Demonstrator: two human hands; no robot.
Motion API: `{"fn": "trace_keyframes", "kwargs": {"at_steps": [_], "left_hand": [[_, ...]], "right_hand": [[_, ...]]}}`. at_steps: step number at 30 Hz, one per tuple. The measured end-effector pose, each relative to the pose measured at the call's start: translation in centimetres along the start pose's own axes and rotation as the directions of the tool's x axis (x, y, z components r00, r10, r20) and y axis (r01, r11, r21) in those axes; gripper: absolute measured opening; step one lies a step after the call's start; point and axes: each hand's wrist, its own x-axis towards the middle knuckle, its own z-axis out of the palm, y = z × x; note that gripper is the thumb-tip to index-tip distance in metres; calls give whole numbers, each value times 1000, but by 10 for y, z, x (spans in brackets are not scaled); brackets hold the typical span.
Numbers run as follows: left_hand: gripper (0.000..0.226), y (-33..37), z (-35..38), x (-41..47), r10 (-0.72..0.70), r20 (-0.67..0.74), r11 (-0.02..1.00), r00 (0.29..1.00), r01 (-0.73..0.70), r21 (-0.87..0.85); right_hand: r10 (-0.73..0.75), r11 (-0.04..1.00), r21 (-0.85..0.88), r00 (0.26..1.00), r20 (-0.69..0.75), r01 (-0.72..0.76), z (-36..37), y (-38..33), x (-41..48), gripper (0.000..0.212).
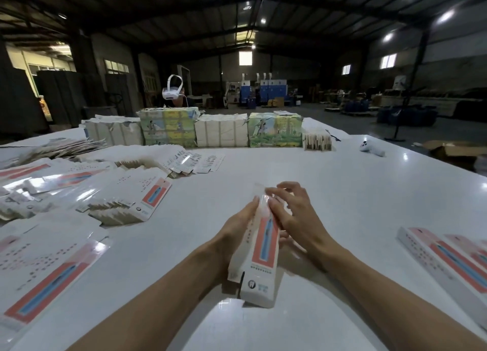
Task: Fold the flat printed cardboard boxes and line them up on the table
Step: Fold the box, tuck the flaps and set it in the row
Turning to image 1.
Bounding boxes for small beige card stack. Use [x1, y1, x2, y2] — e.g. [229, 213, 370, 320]
[303, 128, 333, 151]

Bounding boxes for pile of carton blanks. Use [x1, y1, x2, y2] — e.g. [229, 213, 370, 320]
[0, 144, 225, 348]

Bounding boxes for white headset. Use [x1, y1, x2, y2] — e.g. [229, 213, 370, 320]
[162, 75, 186, 100]

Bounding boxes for small white object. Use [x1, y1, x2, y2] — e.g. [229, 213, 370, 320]
[359, 137, 386, 157]

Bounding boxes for person's left hand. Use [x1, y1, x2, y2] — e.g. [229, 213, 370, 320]
[212, 196, 261, 275]

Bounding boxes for row of white cartons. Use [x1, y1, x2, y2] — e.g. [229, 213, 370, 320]
[195, 113, 250, 149]
[81, 116, 144, 146]

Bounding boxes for green printed carton bundle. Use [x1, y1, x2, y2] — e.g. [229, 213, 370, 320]
[248, 111, 304, 149]

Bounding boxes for green yellow carton bundle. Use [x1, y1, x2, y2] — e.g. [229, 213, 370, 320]
[137, 107, 201, 149]

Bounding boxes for person's right forearm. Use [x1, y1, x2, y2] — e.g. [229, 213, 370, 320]
[316, 247, 487, 351]

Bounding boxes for pile of grey flat sheets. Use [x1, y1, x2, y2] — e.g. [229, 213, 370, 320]
[0, 136, 108, 165]

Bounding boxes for dark grey cabinet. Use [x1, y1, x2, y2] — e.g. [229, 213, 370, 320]
[37, 69, 86, 127]

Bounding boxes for open cardboard box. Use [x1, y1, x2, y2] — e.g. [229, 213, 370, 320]
[422, 140, 486, 170]

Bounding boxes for white toothbrush carton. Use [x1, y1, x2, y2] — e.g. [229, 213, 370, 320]
[227, 193, 292, 308]

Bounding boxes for person's right hand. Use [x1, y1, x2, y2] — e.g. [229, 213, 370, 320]
[265, 181, 341, 270]

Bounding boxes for black floor stand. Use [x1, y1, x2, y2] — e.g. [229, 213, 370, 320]
[386, 43, 431, 143]

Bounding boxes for blue machine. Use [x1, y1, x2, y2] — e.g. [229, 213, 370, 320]
[239, 75, 289, 107]

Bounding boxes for person's left forearm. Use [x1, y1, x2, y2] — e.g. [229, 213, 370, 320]
[68, 244, 233, 351]

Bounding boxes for grey crate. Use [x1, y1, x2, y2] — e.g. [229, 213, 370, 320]
[82, 107, 119, 120]

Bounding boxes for blue bins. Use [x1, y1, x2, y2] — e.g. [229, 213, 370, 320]
[376, 105, 438, 127]

